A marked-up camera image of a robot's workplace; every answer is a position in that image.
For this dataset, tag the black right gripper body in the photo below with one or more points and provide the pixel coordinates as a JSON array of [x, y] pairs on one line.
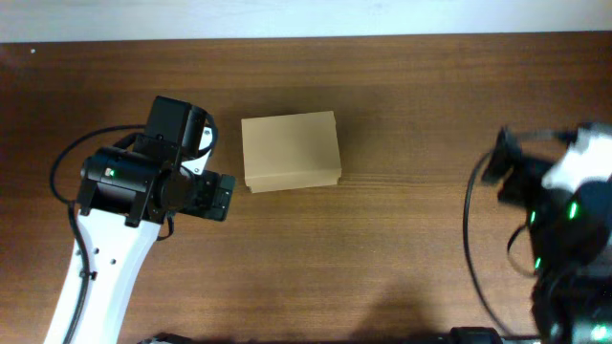
[[523, 185]]

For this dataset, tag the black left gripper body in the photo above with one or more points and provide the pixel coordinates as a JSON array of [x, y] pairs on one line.
[[206, 197]]

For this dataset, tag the brown cardboard box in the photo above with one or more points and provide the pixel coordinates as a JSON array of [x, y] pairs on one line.
[[291, 151]]

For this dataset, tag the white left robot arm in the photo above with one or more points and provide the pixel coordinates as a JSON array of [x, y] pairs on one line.
[[128, 191]]

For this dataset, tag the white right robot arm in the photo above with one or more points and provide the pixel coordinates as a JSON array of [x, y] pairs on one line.
[[570, 238]]

